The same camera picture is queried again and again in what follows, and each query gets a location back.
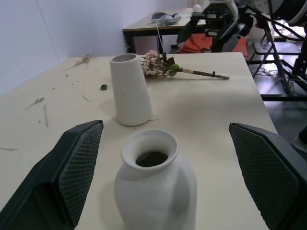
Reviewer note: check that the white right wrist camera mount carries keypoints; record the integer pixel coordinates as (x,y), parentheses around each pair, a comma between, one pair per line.
(231,5)

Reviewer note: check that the white tall conical vase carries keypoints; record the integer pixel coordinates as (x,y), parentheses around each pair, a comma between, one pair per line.
(130,95)

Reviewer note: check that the black metal stand frame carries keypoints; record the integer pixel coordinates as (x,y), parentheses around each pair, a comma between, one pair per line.
(291,79)

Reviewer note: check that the grey VR headset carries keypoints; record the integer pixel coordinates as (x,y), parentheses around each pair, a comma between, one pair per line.
(165,18)

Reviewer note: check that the thin dried straight stem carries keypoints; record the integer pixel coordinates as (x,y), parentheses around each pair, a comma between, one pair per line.
(45,116)

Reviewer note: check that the dried pink flower bouquet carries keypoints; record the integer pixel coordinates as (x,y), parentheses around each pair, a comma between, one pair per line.
(156,66)

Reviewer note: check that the thin dried twig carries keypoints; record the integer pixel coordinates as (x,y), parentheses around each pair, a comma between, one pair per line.
(8,149)

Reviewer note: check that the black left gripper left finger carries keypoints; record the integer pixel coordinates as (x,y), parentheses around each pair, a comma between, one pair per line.
(48,182)

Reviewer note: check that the grey folding chair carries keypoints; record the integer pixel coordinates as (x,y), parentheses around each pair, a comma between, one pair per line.
(275,49)

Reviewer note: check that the white round flared-neck vase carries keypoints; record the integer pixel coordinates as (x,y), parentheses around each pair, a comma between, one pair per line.
(156,196)

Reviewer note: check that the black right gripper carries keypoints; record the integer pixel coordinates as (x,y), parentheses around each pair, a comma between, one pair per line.
(217,21)

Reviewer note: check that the grey shoe with white sole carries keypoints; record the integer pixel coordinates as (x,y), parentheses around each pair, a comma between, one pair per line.
(300,142)

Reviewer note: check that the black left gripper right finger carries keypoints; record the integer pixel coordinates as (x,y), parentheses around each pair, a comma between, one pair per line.
(271,177)

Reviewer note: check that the small dried grass sprig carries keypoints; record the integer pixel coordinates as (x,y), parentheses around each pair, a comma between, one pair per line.
(36,101)

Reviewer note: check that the orange folded fabric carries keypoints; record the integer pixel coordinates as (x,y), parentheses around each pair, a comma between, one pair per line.
(195,44)

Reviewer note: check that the dried plant sprig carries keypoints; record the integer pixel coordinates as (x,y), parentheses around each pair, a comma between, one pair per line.
(82,60)

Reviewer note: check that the small white bottle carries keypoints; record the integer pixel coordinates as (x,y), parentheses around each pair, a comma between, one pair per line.
(197,8)

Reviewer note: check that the wooden desk with black frame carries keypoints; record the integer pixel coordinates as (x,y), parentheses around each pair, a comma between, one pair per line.
(144,25)

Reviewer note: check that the small green bead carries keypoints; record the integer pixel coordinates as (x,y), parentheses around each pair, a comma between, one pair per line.
(103,87)

